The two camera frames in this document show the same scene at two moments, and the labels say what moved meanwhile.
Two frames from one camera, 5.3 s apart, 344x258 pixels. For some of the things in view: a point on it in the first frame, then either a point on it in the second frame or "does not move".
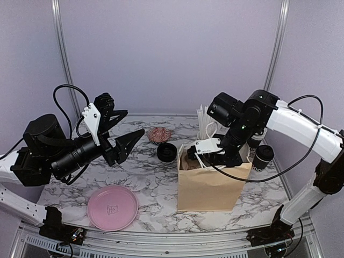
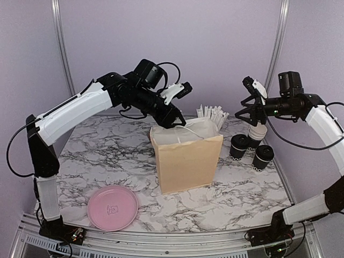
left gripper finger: (125, 144) to (177, 113)
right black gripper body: (236, 159) to (258, 106)
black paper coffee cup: (258, 165) does not move
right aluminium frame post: (278, 44) does not move
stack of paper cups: (255, 141) does not move
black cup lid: (265, 152) does not move
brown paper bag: (201, 189) to (187, 153)
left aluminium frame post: (63, 42) does not move
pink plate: (113, 208) does not move
